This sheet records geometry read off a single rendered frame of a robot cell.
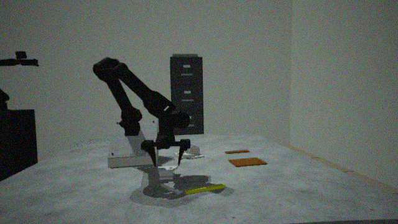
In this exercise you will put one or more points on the yellow flat bar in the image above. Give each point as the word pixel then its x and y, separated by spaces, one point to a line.
pixel 205 188

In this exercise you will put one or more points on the brown rectangular plate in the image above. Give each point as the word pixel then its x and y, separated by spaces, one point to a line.
pixel 246 162

